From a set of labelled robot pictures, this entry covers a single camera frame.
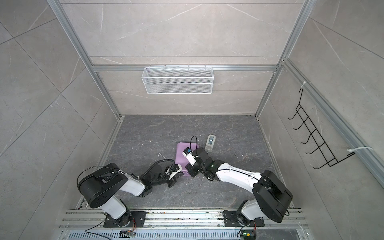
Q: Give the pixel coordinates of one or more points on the white wire mesh basket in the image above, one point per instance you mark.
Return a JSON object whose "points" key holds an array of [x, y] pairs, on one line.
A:
{"points": [[178, 80]]}

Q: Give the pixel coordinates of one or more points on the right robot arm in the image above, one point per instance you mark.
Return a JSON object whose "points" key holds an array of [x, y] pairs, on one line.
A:
{"points": [[272, 197]]}

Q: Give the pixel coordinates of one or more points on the grey tape dispenser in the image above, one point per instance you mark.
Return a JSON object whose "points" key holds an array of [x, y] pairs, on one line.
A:
{"points": [[210, 143]]}

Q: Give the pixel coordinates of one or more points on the pink wrapping paper sheet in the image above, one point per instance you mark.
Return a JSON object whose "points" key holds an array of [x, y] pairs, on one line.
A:
{"points": [[180, 159]]}

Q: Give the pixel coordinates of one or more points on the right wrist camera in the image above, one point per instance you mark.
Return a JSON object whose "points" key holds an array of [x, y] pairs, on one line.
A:
{"points": [[187, 153]]}

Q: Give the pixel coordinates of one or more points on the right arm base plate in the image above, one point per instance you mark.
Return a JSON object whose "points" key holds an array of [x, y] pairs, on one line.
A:
{"points": [[233, 219]]}

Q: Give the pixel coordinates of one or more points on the black wire hook rack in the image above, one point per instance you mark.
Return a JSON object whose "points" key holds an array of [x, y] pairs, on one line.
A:
{"points": [[315, 136]]}

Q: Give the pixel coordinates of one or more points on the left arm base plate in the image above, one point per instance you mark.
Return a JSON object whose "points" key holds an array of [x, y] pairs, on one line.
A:
{"points": [[128, 220]]}

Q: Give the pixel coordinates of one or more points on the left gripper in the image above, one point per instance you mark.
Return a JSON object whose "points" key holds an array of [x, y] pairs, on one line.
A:
{"points": [[173, 181]]}

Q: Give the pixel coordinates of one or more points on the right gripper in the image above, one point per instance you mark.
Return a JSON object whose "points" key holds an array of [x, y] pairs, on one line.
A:
{"points": [[190, 169]]}

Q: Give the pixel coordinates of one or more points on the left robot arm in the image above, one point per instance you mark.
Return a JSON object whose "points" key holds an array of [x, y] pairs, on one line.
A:
{"points": [[99, 188]]}

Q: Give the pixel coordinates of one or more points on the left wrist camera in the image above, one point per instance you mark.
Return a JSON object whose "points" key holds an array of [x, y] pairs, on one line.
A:
{"points": [[174, 170]]}

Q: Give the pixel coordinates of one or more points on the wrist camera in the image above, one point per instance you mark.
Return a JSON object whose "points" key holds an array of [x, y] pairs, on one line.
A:
{"points": [[174, 170], [187, 153]]}

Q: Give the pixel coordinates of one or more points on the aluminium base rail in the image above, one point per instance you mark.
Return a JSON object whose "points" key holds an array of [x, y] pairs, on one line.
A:
{"points": [[161, 224]]}

